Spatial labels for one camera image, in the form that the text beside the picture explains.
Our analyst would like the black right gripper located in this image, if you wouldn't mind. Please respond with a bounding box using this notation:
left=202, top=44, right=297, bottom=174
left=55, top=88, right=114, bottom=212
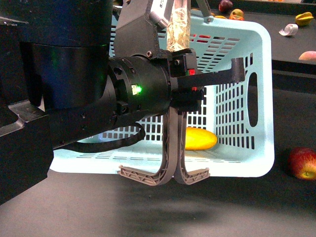
left=108, top=48, right=203, bottom=121

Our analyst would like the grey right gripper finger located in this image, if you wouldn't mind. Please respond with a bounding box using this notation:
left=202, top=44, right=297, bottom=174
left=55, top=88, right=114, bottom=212
left=173, top=111, right=211, bottom=185
left=118, top=107, right=177, bottom=186

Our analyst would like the yellow mango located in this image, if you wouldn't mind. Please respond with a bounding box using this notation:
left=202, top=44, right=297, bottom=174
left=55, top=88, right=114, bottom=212
left=185, top=127, right=218, bottom=151

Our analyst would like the light blue plastic basket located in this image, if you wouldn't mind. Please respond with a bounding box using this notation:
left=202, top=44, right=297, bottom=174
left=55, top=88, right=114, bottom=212
left=50, top=14, right=275, bottom=177

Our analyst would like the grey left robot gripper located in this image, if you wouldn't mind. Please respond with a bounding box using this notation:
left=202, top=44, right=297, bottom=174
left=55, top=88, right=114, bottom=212
left=114, top=0, right=174, bottom=60

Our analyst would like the yellow star fruit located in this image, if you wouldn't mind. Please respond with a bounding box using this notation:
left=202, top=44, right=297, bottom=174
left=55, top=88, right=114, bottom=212
left=295, top=12, right=314, bottom=27
left=214, top=15, right=227, bottom=19

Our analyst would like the orange persimmon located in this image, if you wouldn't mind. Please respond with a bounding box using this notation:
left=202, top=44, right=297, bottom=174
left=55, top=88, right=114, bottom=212
left=229, top=14, right=244, bottom=21

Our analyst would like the dark purple fruit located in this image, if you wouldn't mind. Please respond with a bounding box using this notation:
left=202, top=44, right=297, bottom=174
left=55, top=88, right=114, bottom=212
left=218, top=0, right=234, bottom=13

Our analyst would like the red yellow apple behind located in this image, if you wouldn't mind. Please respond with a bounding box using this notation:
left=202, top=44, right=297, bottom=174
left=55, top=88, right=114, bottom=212
left=230, top=9, right=244, bottom=18

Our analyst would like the red apple on table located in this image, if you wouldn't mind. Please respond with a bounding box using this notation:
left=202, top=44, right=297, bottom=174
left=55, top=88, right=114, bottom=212
left=288, top=147, right=316, bottom=180

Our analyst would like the black metal shelf tray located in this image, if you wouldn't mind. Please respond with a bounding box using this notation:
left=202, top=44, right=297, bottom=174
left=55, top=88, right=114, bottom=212
left=190, top=0, right=316, bottom=75

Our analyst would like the pink peach at edge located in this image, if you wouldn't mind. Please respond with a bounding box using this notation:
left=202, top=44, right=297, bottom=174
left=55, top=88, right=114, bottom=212
left=299, top=51, right=316, bottom=62

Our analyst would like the yellow star fruit right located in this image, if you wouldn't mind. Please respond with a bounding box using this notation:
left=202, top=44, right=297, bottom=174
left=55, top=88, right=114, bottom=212
left=295, top=12, right=314, bottom=27

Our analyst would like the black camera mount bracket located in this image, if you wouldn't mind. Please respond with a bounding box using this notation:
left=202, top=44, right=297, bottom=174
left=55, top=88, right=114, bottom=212
left=176, top=58, right=245, bottom=88

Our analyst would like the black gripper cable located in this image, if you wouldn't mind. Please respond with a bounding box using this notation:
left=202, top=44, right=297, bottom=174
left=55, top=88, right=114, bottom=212
left=61, top=121, right=146, bottom=153

